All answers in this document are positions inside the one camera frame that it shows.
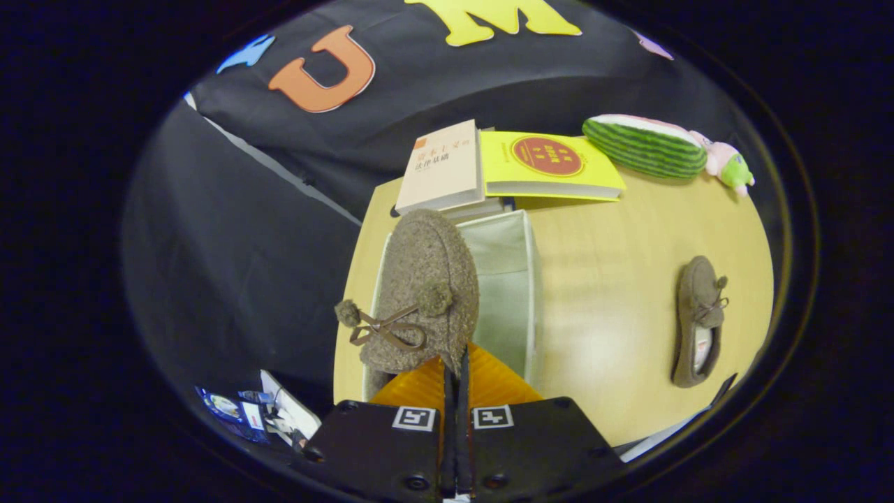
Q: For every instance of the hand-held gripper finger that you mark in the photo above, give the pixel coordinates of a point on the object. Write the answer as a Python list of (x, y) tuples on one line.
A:
[(448, 447), (464, 447)]

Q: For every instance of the brown fuzzy shoe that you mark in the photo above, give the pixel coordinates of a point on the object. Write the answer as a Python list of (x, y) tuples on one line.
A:
[(698, 321), (426, 279)]

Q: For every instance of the grey-green fabric storage box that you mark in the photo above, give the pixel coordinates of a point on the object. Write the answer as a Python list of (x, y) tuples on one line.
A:
[(503, 279)]

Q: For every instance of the white flat board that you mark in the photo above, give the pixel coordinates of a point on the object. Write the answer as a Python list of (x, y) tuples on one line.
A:
[(293, 412)]

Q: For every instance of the blue printed packet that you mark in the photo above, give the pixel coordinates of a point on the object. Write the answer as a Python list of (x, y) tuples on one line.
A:
[(227, 406)]

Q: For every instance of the beige book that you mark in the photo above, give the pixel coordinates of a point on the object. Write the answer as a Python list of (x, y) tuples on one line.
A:
[(443, 168)]

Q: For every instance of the yellow book with red circle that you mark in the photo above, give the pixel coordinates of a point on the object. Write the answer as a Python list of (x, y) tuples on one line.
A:
[(552, 164)]

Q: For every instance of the watermelon slice plush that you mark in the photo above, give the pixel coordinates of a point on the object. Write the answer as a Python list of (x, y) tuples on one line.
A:
[(646, 147)]

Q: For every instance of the pink and green plush toy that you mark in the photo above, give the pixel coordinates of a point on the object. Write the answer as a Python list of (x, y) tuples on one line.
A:
[(730, 164)]

